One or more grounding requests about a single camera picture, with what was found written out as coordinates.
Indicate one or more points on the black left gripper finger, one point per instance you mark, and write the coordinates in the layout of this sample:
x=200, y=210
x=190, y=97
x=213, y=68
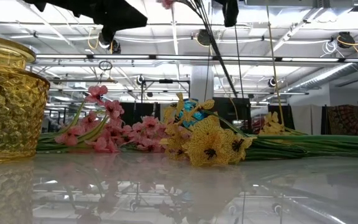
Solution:
x=113, y=15

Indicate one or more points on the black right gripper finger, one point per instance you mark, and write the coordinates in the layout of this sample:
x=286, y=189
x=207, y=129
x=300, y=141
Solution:
x=231, y=12

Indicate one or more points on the blue glass vase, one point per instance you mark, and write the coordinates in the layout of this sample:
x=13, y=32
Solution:
x=194, y=115

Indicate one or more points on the amber textured glass vase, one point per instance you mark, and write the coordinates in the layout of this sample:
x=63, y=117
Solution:
x=11, y=109

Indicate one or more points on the long linear ceiling light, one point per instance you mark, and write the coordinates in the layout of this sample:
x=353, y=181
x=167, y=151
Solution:
x=120, y=57

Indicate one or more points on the round black ceiling lamp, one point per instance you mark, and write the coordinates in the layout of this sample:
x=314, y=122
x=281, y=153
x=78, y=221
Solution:
x=272, y=82
x=140, y=80

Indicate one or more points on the white square column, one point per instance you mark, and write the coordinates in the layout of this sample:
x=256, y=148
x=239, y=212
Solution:
x=199, y=82

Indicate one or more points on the black partition panel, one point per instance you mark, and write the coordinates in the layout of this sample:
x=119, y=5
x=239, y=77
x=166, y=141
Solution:
x=287, y=115
x=135, y=110
x=228, y=109

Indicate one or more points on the white curtain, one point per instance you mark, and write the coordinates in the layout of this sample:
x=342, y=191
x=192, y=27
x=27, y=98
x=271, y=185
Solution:
x=306, y=119

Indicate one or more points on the red patterned tapestry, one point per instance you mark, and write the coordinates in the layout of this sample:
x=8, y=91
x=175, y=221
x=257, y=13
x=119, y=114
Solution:
x=346, y=121

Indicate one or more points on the black overhead stand frame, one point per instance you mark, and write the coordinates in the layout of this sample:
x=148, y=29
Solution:
x=166, y=81

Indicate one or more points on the silver ventilation duct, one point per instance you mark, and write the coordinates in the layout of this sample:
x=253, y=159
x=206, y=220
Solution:
x=322, y=77

